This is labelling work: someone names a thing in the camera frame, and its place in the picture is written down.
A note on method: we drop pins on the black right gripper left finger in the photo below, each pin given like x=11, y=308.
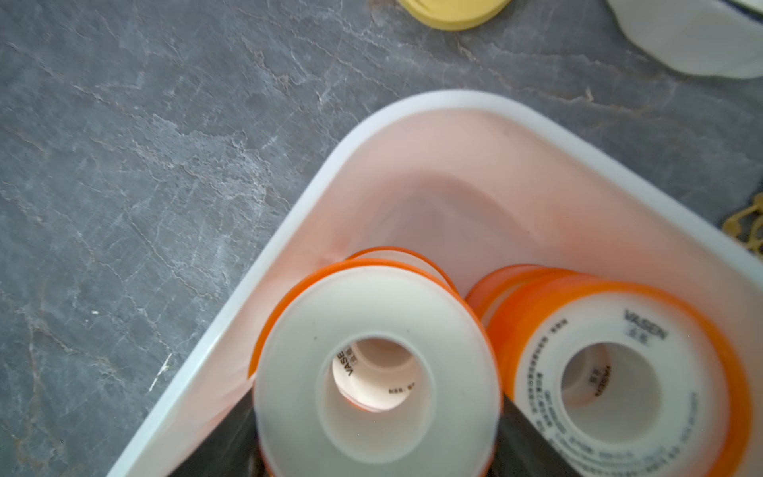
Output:
x=230, y=450

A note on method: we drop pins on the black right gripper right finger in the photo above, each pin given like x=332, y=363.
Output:
x=522, y=451

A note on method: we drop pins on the orange tape roll front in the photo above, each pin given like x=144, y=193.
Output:
x=620, y=378

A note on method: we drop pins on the orange sealing tape roll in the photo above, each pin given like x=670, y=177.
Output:
x=487, y=295
x=378, y=374

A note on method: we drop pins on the white plastic storage box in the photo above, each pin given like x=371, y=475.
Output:
x=472, y=181

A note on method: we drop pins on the gold ornate fork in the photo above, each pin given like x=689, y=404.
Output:
x=745, y=227

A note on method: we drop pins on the yellow plastic tray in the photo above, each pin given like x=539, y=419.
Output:
x=454, y=15

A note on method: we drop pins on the white scalloped bowl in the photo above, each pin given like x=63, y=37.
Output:
x=701, y=38

